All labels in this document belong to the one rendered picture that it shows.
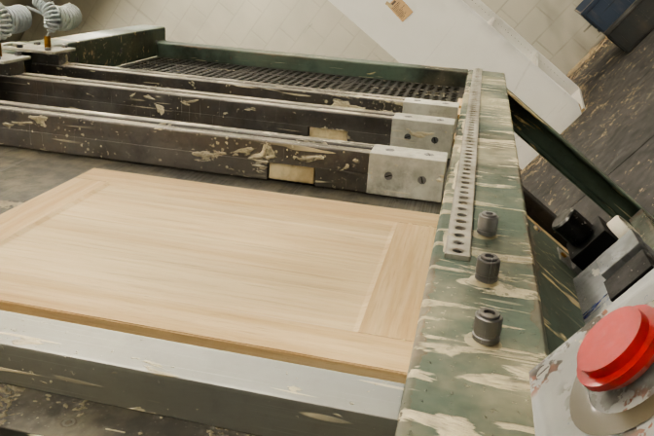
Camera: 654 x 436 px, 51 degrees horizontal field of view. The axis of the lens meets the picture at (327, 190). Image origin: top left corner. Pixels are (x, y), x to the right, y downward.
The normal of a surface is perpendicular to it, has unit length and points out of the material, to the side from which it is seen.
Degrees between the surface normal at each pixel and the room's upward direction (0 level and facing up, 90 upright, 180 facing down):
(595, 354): 0
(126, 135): 90
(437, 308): 55
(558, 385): 0
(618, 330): 0
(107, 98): 90
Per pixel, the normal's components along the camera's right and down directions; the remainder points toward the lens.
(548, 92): -0.28, 0.36
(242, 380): 0.07, -0.95
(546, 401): -0.76, -0.65
